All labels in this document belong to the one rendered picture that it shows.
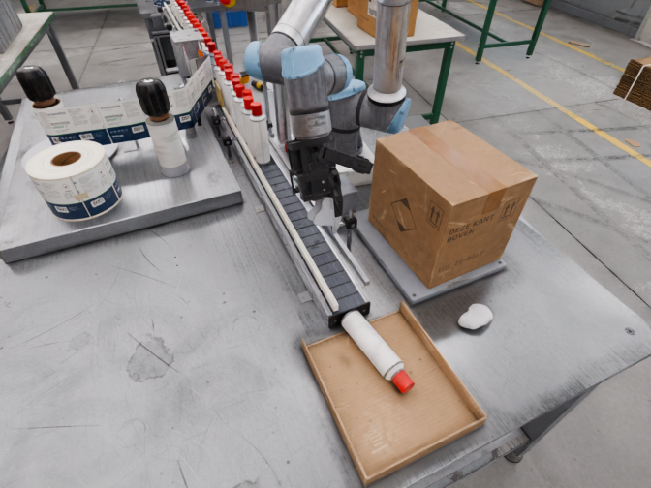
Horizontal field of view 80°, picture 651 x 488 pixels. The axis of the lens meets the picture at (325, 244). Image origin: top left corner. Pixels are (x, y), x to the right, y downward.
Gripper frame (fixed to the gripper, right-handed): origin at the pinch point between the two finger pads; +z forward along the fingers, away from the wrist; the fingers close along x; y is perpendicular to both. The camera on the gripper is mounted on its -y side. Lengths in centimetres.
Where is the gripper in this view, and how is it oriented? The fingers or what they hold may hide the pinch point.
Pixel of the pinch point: (335, 227)
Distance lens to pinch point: 83.9
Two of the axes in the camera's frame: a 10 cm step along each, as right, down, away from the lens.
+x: 3.8, 3.5, -8.5
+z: 1.4, 8.9, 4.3
